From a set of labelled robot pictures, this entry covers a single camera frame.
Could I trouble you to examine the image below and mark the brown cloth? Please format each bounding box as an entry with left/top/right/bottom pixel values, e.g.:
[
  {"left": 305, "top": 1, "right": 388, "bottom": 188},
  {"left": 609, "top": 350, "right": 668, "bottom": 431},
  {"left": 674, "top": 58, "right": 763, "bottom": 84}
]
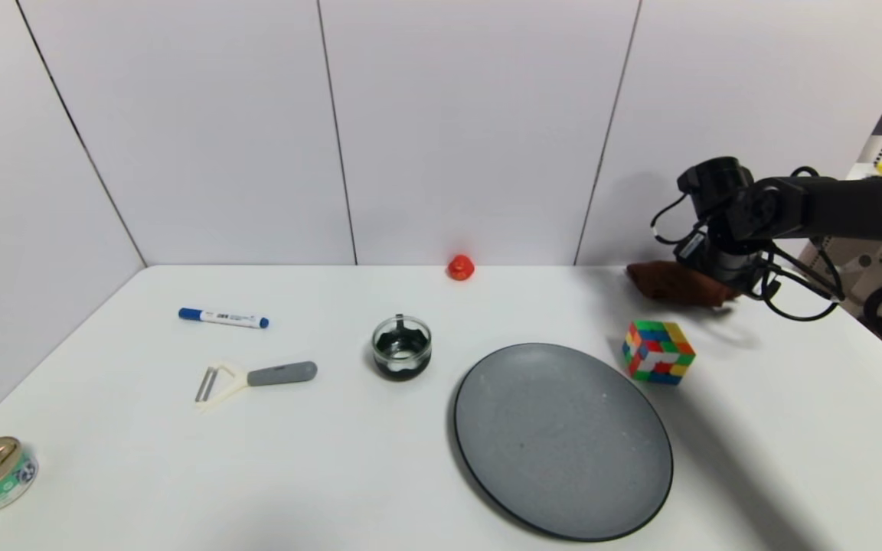
[{"left": 626, "top": 260, "right": 740, "bottom": 308}]

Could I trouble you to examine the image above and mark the gray round plate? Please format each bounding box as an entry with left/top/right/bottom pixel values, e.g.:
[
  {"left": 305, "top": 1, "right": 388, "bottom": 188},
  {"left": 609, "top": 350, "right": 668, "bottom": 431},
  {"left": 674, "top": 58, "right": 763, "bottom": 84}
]
[{"left": 452, "top": 342, "right": 675, "bottom": 543}]

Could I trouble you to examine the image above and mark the small glass bowl dark insert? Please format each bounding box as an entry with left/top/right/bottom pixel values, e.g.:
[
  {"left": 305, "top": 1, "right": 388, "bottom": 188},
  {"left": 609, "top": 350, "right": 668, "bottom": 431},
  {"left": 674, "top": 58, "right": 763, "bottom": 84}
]
[{"left": 371, "top": 314, "right": 433, "bottom": 382}]

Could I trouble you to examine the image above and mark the blue white whiteboard marker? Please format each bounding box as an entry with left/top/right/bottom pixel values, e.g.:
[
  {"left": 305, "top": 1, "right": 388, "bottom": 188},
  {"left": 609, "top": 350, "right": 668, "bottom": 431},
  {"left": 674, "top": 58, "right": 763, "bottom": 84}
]
[{"left": 178, "top": 307, "right": 270, "bottom": 330}]

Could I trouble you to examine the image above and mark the multicolour puzzle cube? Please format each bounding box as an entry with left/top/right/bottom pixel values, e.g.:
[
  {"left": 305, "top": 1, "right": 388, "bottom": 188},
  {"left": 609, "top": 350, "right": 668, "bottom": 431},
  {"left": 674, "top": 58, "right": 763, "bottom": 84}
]
[{"left": 622, "top": 320, "right": 696, "bottom": 386}]

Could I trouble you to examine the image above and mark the cream peeler with gray handle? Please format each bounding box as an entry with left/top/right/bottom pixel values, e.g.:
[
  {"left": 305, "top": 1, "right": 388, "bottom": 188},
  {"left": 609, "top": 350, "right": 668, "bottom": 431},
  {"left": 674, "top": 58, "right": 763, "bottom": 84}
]
[{"left": 194, "top": 360, "right": 319, "bottom": 410}]

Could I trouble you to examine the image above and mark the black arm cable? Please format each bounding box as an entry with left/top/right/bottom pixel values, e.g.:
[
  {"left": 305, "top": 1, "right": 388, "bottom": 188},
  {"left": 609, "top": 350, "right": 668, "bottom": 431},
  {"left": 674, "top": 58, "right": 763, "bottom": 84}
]
[
  {"left": 651, "top": 194, "right": 706, "bottom": 246},
  {"left": 759, "top": 243, "right": 846, "bottom": 322}
]

